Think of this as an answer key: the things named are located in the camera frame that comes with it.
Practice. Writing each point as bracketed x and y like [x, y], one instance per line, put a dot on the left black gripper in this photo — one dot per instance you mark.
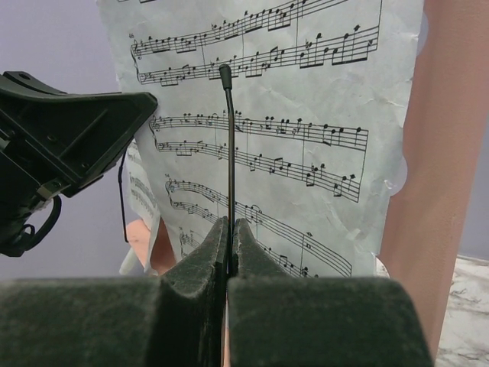
[55, 142]

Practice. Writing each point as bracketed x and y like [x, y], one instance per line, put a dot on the pink music stand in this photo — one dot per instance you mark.
[441, 140]

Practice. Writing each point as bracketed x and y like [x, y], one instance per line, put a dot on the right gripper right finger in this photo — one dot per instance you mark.
[276, 319]

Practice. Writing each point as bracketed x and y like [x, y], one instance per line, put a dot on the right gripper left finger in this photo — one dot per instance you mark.
[176, 319]

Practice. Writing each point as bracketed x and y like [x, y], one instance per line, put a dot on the sheet music page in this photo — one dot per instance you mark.
[144, 204]
[310, 97]

